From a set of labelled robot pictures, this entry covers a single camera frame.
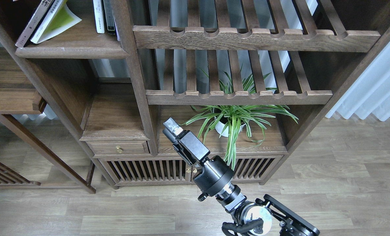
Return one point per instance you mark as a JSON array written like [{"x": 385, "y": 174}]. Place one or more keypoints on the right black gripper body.
[{"x": 213, "y": 174}]

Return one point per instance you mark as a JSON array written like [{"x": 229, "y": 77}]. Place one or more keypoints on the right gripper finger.
[{"x": 173, "y": 131}]

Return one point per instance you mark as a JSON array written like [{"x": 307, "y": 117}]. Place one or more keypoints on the yellow green cover book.
[{"x": 58, "y": 19}]

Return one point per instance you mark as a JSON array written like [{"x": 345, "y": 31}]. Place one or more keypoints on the dark maroon book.
[{"x": 37, "y": 16}]

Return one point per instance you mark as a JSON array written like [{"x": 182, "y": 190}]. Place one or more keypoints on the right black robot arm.
[{"x": 255, "y": 218}]

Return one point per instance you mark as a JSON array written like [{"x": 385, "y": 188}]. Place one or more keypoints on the white plant pot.
[{"x": 219, "y": 127}]

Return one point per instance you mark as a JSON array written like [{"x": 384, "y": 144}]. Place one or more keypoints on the brass drawer knob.
[{"x": 119, "y": 149}]

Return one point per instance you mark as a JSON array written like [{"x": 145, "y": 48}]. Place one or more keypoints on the green spider plant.
[{"x": 255, "y": 114}]

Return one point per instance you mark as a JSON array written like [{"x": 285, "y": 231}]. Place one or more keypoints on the dark wooden bookshelf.
[{"x": 174, "y": 54}]

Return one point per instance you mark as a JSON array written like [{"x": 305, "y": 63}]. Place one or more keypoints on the dark upright book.
[{"x": 110, "y": 22}]

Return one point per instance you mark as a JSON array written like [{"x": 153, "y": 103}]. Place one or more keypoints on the white upright book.
[{"x": 99, "y": 16}]

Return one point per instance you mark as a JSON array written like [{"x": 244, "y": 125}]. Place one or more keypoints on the white curtain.
[{"x": 369, "y": 94}]

